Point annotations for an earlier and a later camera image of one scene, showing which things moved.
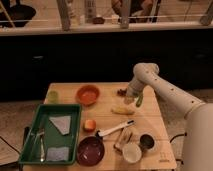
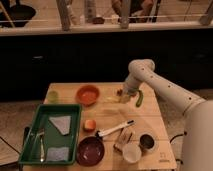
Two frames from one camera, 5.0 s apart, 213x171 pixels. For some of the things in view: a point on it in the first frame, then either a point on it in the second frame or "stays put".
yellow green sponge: [52, 96] stays put
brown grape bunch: [122, 92] stays put
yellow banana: [123, 110] -> [112, 99]
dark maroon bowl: [90, 151] stays put
